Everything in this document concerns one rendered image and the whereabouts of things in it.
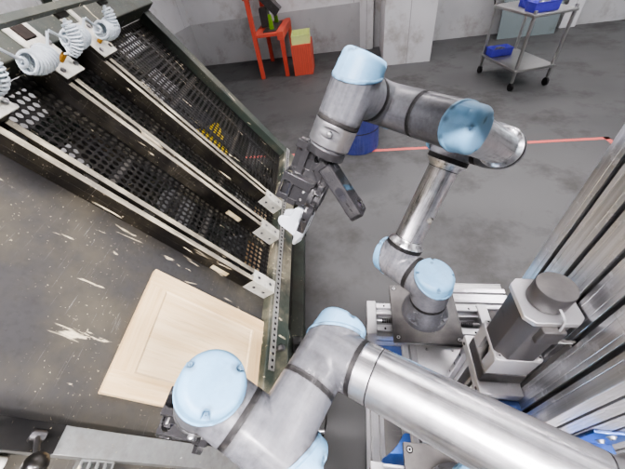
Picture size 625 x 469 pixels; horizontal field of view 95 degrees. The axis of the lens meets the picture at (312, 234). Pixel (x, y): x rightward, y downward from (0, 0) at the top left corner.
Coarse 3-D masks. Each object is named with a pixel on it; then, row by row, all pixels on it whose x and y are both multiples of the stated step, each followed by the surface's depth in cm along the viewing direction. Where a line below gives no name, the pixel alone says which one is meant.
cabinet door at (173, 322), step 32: (160, 288) 94; (192, 288) 103; (160, 320) 89; (192, 320) 97; (224, 320) 108; (256, 320) 120; (128, 352) 78; (160, 352) 85; (192, 352) 92; (256, 352) 112; (128, 384) 75; (160, 384) 80; (256, 384) 105
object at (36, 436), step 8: (32, 432) 56; (40, 432) 56; (32, 440) 55; (40, 440) 55; (32, 456) 48; (40, 456) 49; (48, 456) 50; (24, 464) 47; (32, 464) 47; (40, 464) 48; (48, 464) 49
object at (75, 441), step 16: (64, 432) 60; (80, 432) 62; (96, 432) 64; (112, 432) 66; (64, 448) 59; (80, 448) 61; (96, 448) 63; (112, 448) 65; (128, 448) 67; (144, 448) 69; (160, 448) 72; (176, 448) 74; (192, 448) 77; (208, 448) 81; (144, 464) 70; (160, 464) 70; (176, 464) 73; (192, 464) 76; (208, 464) 79; (224, 464) 82
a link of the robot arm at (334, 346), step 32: (320, 320) 41; (352, 320) 41; (320, 352) 37; (352, 352) 37; (384, 352) 37; (320, 384) 35; (352, 384) 35; (384, 384) 33; (416, 384) 33; (448, 384) 32; (384, 416) 34; (416, 416) 31; (448, 416) 30; (480, 416) 29; (512, 416) 29; (448, 448) 30; (480, 448) 28; (512, 448) 27; (544, 448) 27; (576, 448) 27
